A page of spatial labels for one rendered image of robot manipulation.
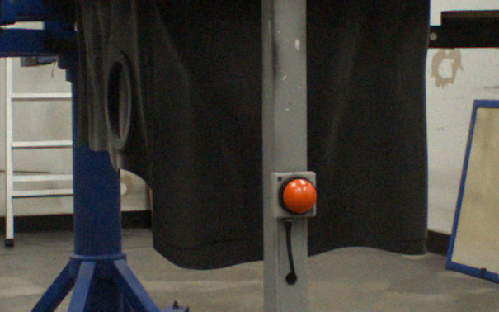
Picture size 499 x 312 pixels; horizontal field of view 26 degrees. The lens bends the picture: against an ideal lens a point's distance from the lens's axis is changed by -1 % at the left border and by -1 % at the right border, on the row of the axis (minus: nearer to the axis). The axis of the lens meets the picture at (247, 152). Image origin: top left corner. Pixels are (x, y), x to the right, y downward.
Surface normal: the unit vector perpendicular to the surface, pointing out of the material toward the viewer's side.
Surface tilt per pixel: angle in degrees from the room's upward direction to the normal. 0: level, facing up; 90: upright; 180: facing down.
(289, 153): 90
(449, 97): 90
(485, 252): 77
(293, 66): 90
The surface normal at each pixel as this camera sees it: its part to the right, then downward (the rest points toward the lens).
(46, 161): 0.34, 0.04
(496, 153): -0.92, -0.15
